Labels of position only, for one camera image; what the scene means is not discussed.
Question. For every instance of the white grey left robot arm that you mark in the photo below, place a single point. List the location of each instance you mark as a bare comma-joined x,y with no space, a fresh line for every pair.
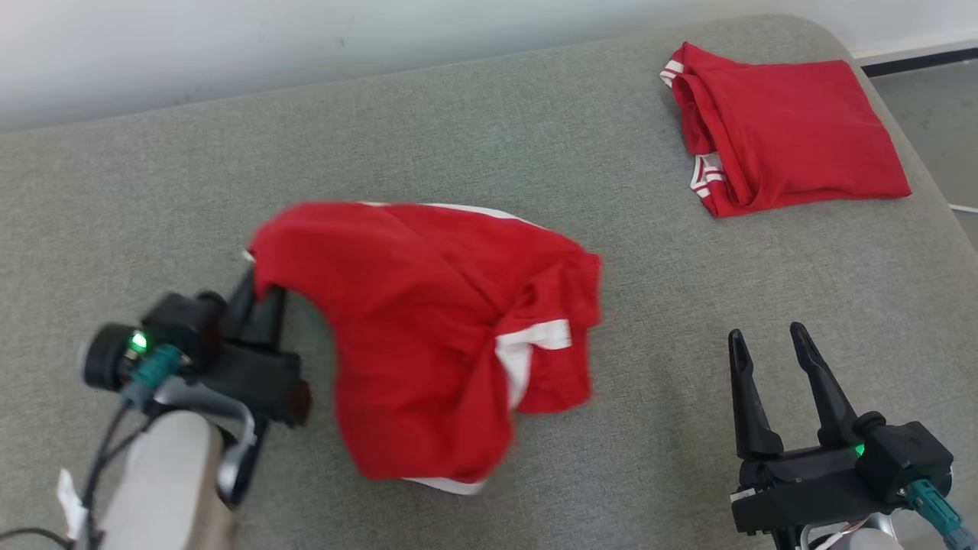
172,489

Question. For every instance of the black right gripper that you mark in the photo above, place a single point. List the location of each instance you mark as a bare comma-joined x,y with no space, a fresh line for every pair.
802,489

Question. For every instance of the red jersey with number print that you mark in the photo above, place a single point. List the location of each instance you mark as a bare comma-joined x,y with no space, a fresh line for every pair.
795,130

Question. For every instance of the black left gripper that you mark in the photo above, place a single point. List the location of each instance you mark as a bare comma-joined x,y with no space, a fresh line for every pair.
263,382

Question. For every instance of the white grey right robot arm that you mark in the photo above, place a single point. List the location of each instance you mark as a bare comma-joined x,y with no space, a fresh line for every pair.
856,538

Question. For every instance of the red garment with white panel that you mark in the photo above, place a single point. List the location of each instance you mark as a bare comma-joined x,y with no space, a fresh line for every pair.
412,321

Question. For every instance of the grey fabric sofa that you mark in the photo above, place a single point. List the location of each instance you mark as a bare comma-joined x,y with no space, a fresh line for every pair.
458,130

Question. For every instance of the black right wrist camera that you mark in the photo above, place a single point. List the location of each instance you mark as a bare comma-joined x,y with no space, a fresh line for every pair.
909,454

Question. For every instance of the white wall skirting board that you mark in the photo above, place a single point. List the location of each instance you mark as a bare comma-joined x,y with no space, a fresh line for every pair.
917,47

